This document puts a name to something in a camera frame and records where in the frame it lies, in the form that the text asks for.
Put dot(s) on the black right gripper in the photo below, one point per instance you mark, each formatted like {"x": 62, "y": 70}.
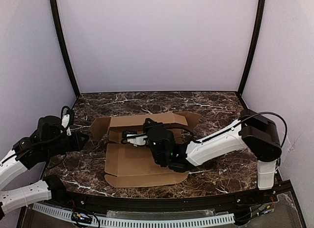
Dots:
{"x": 149, "y": 126}

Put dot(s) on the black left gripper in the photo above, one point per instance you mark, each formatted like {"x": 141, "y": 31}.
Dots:
{"x": 72, "y": 138}

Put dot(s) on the brown cardboard box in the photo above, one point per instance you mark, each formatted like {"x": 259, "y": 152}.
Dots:
{"x": 128, "y": 166}

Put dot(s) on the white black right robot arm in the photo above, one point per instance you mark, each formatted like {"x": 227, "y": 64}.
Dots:
{"x": 252, "y": 130}

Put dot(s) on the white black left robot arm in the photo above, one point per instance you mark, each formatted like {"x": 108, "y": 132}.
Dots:
{"x": 52, "y": 137}

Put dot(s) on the small green circuit board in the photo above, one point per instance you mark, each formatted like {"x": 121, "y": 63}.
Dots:
{"x": 81, "y": 218}

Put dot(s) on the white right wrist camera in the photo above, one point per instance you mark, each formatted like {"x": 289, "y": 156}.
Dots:
{"x": 132, "y": 137}

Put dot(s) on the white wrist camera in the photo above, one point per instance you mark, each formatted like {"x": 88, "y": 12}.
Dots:
{"x": 132, "y": 137}
{"x": 66, "y": 125}

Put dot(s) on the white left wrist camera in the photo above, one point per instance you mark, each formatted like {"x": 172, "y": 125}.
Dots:
{"x": 66, "y": 125}

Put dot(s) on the black front table rail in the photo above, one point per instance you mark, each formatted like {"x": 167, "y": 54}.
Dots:
{"x": 233, "y": 202}

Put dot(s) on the white slotted cable duct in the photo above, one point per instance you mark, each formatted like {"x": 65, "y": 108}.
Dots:
{"x": 115, "y": 219}

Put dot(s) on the black left frame post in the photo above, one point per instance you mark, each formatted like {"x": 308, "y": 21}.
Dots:
{"x": 63, "y": 47}

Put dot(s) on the black frame post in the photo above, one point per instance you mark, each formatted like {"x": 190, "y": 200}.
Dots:
{"x": 63, "y": 47}
{"x": 252, "y": 47}

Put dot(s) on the black right frame post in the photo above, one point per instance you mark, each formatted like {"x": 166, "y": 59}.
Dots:
{"x": 252, "y": 47}

